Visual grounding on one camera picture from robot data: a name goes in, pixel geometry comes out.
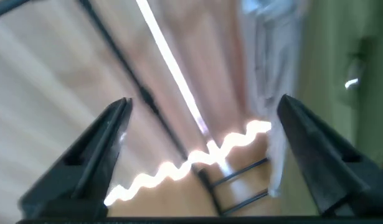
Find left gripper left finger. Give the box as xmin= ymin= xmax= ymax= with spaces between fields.
xmin=18 ymin=96 xmax=133 ymax=218

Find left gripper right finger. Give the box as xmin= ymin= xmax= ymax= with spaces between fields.
xmin=277 ymin=93 xmax=383 ymax=217

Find pale grey shorts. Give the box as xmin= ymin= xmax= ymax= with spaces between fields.
xmin=237 ymin=0 xmax=309 ymax=198

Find black clothes rack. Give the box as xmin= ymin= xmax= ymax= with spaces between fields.
xmin=0 ymin=0 xmax=270 ymax=216

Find beige curtain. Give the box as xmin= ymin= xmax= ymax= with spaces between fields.
xmin=0 ymin=0 xmax=257 ymax=215

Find green garment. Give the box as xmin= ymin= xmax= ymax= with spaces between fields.
xmin=295 ymin=0 xmax=383 ymax=169

